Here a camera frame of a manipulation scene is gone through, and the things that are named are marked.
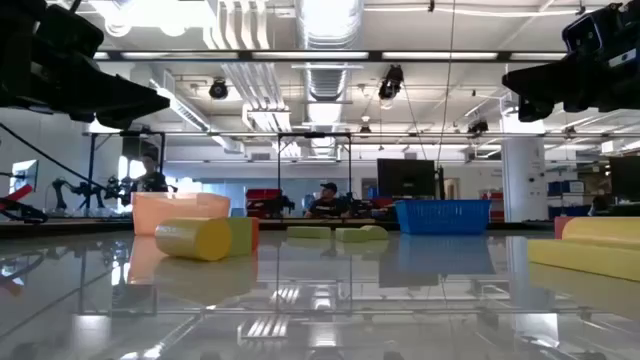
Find overhead light bar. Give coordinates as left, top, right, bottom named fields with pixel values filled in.
left=92, top=48, right=569, bottom=63

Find blue plastic mesh basket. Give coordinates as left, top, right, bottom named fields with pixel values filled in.
left=394, top=199, right=492, bottom=236

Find long black cable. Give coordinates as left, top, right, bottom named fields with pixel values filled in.
left=0, top=122, right=109, bottom=194

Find dark monitor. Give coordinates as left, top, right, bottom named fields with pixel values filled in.
left=608, top=155, right=640, bottom=202

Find silver air duct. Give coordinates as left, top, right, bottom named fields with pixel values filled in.
left=294, top=0, right=366, bottom=157

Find black background workstation frame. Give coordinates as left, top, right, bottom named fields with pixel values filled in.
left=84, top=129, right=167, bottom=211
left=276, top=131, right=353, bottom=221

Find red tool chest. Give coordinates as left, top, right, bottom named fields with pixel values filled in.
left=244, top=188, right=284, bottom=220

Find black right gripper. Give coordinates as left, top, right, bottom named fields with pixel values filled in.
left=502, top=54, right=640, bottom=124

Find green rectangular block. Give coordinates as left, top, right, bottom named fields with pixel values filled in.
left=335, top=227, right=374, bottom=244
left=286, top=225, right=333, bottom=240
left=359, top=224, right=390, bottom=241

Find thin hanging cable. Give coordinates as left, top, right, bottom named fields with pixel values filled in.
left=435, top=0, right=457, bottom=169

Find yellow cylinder block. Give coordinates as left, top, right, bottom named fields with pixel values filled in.
left=153, top=216, right=233, bottom=262

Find white building pillar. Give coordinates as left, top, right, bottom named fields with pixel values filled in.
left=501, top=99, right=547, bottom=224

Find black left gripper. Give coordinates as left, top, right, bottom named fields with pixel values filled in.
left=0, top=37, right=171, bottom=130

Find background robot arms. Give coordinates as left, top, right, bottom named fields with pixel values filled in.
left=49, top=174, right=132, bottom=211

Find person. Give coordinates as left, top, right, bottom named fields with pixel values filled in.
left=589, top=193, right=615, bottom=217
left=130, top=151, right=170, bottom=194
left=303, top=181, right=352, bottom=220

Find small lit monitor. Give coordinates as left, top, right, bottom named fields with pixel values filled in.
left=9, top=158, right=40, bottom=195

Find large black monitor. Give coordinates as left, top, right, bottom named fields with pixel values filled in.
left=376, top=158, right=437, bottom=200

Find yellow rectangular block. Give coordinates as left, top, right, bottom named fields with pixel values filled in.
left=562, top=216, right=640, bottom=247
left=527, top=238, right=640, bottom=283

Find orange translucent plastic bin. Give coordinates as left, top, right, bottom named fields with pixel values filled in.
left=131, top=192, right=232, bottom=237

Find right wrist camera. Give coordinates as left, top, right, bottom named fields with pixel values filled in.
left=561, top=2, right=640, bottom=69

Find small green block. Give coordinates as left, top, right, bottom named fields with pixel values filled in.
left=225, top=216, right=255, bottom=258

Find red flat bar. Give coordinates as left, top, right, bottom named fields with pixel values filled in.
left=0, top=183, right=34, bottom=211

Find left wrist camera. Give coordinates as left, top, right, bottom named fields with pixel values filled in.
left=29, top=0, right=105, bottom=59

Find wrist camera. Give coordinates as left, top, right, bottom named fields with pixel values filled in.
left=29, top=0, right=105, bottom=59
left=561, top=2, right=640, bottom=69

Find blue storage bins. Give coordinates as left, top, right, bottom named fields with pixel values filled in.
left=547, top=179, right=586, bottom=220

